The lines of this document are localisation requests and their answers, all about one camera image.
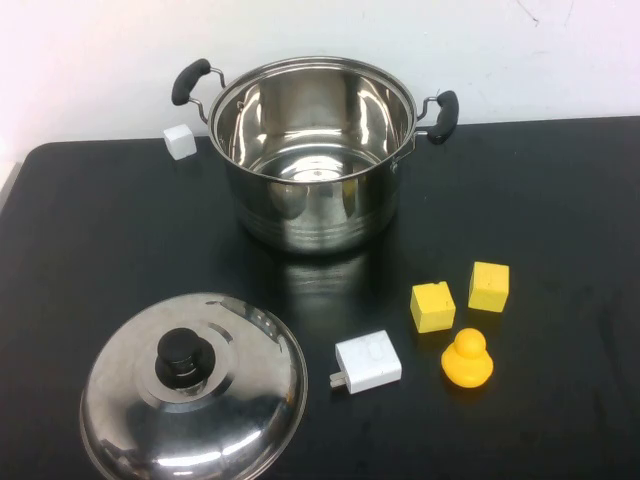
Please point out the white plug charger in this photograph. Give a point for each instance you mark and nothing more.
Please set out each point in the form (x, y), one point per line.
(370, 362)

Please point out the yellow rubber duck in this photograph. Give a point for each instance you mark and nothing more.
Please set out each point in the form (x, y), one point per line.
(467, 365)

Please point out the plain yellow cube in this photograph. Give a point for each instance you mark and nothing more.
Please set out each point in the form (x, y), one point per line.
(488, 286)

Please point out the small white cube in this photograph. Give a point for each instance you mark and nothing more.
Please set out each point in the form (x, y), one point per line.
(179, 142)

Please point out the yellow cube with notch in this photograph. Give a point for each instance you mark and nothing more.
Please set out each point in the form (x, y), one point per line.
(433, 309)

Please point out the stainless steel lid black knob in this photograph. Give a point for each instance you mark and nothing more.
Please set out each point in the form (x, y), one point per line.
(225, 425)

